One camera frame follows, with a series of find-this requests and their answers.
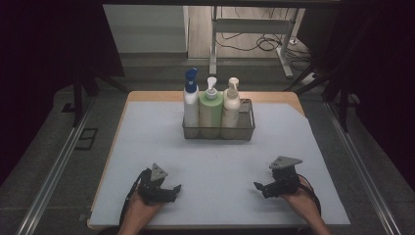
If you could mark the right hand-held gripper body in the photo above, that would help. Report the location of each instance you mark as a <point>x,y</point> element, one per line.
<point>284,182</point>

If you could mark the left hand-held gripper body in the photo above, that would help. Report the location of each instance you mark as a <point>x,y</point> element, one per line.
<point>153,191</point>

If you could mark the metal mesh basket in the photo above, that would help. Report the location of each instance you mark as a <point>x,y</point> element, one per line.
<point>246,127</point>

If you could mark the cream pump bottle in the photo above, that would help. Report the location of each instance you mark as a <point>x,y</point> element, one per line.
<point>231,107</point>

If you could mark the green pump bottle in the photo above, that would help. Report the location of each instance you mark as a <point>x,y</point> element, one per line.
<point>211,111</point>

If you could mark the white bottle with blue pump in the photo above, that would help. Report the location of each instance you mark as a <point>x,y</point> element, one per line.
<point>191,104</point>

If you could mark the person's right hand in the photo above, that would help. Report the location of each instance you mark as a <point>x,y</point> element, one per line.
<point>301,204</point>

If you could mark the pale blue table mat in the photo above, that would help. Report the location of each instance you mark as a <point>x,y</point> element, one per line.
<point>215,169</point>

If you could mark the black metal stand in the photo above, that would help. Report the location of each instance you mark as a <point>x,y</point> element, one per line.
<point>78,98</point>
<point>342,98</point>

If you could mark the white power strip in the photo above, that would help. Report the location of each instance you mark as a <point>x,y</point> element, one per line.
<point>309,79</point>

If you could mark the dark curtain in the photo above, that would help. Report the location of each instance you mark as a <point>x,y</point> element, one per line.
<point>385,81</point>
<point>42,65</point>

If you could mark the white cabinet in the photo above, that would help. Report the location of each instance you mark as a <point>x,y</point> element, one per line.
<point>147,29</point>

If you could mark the aluminium floor rail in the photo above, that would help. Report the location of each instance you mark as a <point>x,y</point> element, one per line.
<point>362,169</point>
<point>52,179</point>

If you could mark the white desk frame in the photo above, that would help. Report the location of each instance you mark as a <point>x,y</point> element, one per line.
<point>251,25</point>

